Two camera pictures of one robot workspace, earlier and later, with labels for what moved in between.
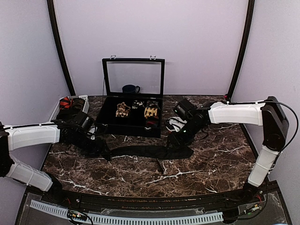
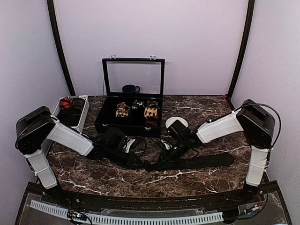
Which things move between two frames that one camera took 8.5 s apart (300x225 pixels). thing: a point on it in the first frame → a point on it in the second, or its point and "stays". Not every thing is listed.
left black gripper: [98, 148] → [130, 161]
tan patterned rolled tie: [150, 112] stays
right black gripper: [176, 140] → [165, 156]
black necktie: [157, 152] → [191, 162]
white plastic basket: [57, 108] stays
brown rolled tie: [78, 103] stays
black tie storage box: [132, 105] stays
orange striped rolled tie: [64, 103] stays
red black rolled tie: [152, 122] stays
